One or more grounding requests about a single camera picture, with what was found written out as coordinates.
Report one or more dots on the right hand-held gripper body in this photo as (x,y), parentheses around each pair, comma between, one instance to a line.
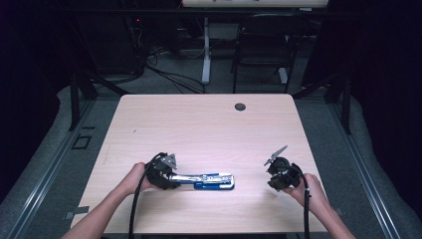
(288,176)

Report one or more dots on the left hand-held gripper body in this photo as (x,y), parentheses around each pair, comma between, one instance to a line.
(159,172)

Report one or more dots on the blue stapler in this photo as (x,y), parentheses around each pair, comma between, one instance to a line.
(212,186)

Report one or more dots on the person's left hand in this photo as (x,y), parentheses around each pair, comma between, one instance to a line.
(136,179)

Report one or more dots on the person's right hand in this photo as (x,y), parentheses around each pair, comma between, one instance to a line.
(312,195)

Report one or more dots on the grey tape piece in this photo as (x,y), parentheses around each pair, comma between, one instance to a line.
(340,211)
(78,211)

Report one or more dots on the dark round table grommet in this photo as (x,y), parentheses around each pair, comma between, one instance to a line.
(240,107)

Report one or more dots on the short white desk foot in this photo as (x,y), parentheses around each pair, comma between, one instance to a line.
(282,75)

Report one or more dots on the tall white desk leg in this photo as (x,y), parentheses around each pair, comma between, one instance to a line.
(206,66)

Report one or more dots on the black computer tower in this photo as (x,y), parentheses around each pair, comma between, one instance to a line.
(112,49)

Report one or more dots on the black chair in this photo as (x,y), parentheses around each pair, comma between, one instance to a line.
(265,46)

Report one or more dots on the light wooden desk top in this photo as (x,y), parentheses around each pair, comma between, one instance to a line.
(255,3)

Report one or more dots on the aluminium floor rail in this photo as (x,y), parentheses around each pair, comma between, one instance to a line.
(40,191)
(370,189)

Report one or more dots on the black metal frame post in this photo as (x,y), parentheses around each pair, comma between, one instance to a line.
(74,99)
(346,106)

